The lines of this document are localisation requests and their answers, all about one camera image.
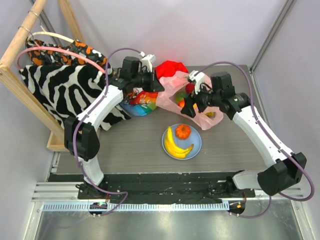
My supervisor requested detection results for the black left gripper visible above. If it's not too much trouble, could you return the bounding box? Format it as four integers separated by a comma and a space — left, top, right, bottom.
131, 69, 165, 94

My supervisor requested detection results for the pink plastic bag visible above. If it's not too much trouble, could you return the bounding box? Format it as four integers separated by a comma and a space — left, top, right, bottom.
156, 71, 224, 131

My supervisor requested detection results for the orange fake pumpkin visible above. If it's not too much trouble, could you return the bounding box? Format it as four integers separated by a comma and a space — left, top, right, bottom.
175, 124, 192, 140

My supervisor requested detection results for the yellow fake banana bunch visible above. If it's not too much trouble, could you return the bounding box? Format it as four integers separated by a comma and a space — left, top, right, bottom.
163, 126, 194, 159

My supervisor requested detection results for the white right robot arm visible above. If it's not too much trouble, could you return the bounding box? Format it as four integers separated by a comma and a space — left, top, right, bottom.
181, 70, 307, 198

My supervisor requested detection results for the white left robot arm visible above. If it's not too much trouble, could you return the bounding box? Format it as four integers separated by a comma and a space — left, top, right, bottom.
64, 54, 164, 200

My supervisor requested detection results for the green fake apple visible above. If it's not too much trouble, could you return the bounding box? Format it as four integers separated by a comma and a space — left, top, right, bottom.
174, 91, 187, 104

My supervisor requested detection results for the red fake strawberry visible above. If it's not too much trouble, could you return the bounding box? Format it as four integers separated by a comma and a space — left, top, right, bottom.
185, 83, 195, 94

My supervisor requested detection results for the yellow fake lemon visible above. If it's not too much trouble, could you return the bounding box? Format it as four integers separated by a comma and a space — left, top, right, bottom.
205, 111, 216, 118

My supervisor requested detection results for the colourful rainbow pouch bag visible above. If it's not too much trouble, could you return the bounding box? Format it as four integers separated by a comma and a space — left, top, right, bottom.
120, 88, 158, 117

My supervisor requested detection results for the red cloth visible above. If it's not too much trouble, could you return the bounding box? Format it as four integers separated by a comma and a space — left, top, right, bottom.
155, 60, 189, 78

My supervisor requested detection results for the blue plastic plate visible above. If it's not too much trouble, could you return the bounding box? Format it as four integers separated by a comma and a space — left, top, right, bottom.
161, 123, 202, 160

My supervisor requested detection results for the zebra pattern cloth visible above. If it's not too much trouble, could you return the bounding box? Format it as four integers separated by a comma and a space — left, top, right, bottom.
19, 64, 132, 131

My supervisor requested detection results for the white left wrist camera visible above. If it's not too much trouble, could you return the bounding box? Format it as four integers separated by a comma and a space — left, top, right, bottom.
140, 54, 156, 73

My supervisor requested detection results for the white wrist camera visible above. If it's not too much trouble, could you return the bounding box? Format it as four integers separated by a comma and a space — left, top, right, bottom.
187, 70, 205, 95
140, 54, 156, 73

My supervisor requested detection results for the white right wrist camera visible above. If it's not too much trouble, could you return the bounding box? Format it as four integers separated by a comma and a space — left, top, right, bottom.
187, 70, 205, 95

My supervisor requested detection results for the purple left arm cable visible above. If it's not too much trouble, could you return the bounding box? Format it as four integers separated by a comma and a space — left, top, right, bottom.
72, 47, 146, 217

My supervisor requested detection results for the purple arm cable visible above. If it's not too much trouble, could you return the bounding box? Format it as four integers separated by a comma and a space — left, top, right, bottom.
197, 61, 315, 218
72, 47, 146, 217

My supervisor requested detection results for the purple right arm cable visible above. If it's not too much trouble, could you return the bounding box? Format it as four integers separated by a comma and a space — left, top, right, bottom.
197, 61, 315, 218

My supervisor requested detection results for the cream hose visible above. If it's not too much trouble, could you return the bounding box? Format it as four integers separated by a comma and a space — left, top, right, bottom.
26, 31, 76, 44

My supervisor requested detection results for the pink hose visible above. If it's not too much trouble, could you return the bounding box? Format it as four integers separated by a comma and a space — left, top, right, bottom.
16, 46, 107, 75

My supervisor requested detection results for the wooden rack frame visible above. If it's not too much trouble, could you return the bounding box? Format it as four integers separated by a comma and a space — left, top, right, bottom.
0, 0, 80, 152

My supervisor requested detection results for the aluminium rail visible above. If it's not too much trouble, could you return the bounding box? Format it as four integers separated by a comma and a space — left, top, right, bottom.
31, 178, 305, 212

